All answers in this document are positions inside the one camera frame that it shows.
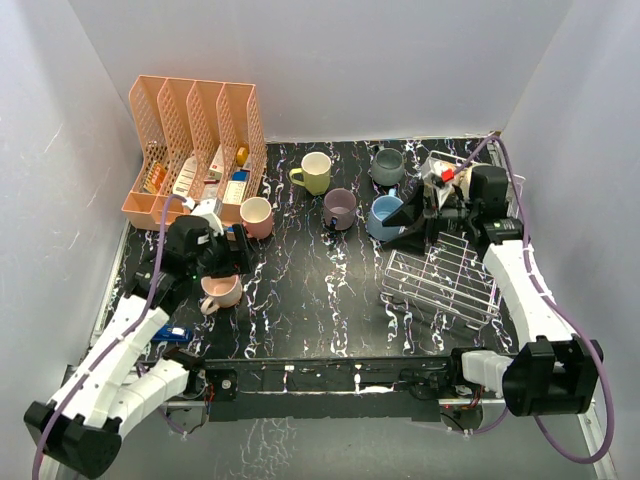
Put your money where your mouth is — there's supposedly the white red medicine box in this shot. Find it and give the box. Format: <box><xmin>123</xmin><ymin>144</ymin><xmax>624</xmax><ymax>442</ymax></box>
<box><xmin>206</xmin><ymin>146</ymin><xmax>225</xmax><ymax>182</ymax></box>

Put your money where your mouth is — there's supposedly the black front mounting rail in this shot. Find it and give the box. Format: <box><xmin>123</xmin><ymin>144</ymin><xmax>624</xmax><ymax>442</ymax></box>
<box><xmin>149</xmin><ymin>349</ymin><xmax>501</xmax><ymax>426</ymax></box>

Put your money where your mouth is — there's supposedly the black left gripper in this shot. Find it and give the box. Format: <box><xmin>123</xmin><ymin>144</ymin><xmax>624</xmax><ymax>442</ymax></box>
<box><xmin>189</xmin><ymin>223</ymin><xmax>259</xmax><ymax>281</ymax></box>

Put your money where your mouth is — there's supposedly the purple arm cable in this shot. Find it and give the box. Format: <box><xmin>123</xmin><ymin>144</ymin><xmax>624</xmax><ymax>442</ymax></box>
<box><xmin>444</xmin><ymin>134</ymin><xmax>615</xmax><ymax>464</ymax></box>
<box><xmin>32</xmin><ymin>194</ymin><xmax>194</xmax><ymax>480</ymax></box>

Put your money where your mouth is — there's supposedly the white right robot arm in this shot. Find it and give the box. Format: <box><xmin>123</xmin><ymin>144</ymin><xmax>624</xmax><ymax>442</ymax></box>
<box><xmin>384</xmin><ymin>161</ymin><xmax>603</xmax><ymax>416</ymax></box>

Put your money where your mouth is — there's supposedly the light blue ceramic mug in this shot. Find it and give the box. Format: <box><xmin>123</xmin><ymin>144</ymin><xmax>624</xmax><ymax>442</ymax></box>
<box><xmin>366</xmin><ymin>188</ymin><xmax>403</xmax><ymax>242</ymax></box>

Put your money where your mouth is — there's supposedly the blue stapler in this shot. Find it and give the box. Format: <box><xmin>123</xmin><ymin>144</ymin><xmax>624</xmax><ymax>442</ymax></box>
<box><xmin>151</xmin><ymin>325</ymin><xmax>193</xmax><ymax>343</ymax></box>

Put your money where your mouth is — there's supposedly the pink mug white inside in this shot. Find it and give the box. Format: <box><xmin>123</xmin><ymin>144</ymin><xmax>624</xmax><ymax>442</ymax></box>
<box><xmin>240</xmin><ymin>197</ymin><xmax>274</xmax><ymax>240</ymax></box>

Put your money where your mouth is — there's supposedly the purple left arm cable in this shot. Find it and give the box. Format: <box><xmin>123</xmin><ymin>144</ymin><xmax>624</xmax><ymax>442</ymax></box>
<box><xmin>32</xmin><ymin>194</ymin><xmax>194</xmax><ymax>480</ymax></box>

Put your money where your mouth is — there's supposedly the yellow-green ceramic mug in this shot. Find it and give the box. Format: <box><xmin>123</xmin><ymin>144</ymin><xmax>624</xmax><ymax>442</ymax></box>
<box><xmin>289</xmin><ymin>152</ymin><xmax>332</xmax><ymax>196</ymax></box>

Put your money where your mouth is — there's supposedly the orange red packet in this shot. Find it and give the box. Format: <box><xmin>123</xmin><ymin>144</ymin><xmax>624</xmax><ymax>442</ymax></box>
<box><xmin>142</xmin><ymin>161</ymin><xmax>167</xmax><ymax>195</ymax></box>

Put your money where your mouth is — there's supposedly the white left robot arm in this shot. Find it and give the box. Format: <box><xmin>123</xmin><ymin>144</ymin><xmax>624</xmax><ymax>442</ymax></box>
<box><xmin>24</xmin><ymin>214</ymin><xmax>251</xmax><ymax>479</ymax></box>

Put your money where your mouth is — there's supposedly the white labelled box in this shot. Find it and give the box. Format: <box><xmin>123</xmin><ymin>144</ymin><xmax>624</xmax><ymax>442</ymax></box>
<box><xmin>172</xmin><ymin>155</ymin><xmax>198</xmax><ymax>197</ymax></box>

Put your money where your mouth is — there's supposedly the white wire dish rack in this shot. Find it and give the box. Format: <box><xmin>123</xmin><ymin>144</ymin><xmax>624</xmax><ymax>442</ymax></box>
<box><xmin>383</xmin><ymin>151</ymin><xmax>523</xmax><ymax>330</ymax></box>

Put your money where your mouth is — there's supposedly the purple ceramic mug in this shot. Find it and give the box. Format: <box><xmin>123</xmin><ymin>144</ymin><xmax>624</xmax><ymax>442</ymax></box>
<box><xmin>323</xmin><ymin>188</ymin><xmax>357</xmax><ymax>231</ymax></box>

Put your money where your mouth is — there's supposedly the dark grey round mug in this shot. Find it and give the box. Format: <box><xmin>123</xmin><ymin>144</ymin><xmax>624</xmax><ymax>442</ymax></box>
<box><xmin>370</xmin><ymin>148</ymin><xmax>405</xmax><ymax>187</ymax></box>

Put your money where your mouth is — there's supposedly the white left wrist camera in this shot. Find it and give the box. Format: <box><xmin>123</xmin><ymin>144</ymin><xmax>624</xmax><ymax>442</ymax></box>
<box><xmin>182</xmin><ymin>197</ymin><xmax>225</xmax><ymax>236</ymax></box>

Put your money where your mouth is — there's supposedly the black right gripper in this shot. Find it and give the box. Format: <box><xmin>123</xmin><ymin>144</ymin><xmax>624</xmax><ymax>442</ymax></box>
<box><xmin>381</xmin><ymin>180</ymin><xmax>478</xmax><ymax>256</ymax></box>

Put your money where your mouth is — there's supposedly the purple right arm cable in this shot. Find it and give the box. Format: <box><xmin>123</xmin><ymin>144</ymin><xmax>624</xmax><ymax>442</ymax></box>
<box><xmin>444</xmin><ymin>134</ymin><xmax>615</xmax><ymax>464</ymax></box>

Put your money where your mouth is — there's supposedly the yellow small bottle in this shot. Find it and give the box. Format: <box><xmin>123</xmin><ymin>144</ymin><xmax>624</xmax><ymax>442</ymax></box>
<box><xmin>235</xmin><ymin>145</ymin><xmax>249</xmax><ymax>167</ymax></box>

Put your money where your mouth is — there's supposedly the green-inside mushroom pattern mug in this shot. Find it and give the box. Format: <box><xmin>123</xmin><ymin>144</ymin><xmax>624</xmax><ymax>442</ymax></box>
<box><xmin>459</xmin><ymin>163</ymin><xmax>494</xmax><ymax>202</ymax></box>

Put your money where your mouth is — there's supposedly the white printed flat box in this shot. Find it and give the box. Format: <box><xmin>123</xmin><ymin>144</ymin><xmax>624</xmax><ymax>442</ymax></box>
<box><xmin>223</xmin><ymin>180</ymin><xmax>247</xmax><ymax>205</ymax></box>

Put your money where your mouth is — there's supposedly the light pink mug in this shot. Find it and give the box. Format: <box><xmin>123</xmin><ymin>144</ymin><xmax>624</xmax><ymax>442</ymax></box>
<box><xmin>200</xmin><ymin>275</ymin><xmax>243</xmax><ymax>315</ymax></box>

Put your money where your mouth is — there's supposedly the pink plastic file organizer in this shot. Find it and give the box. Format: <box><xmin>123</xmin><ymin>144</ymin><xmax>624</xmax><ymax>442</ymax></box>
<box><xmin>122</xmin><ymin>75</ymin><xmax>267</xmax><ymax>231</ymax></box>

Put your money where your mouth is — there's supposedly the blue white small box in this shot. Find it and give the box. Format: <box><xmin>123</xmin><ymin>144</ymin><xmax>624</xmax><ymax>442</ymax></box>
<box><xmin>231</xmin><ymin>169</ymin><xmax>251</xmax><ymax>183</ymax></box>

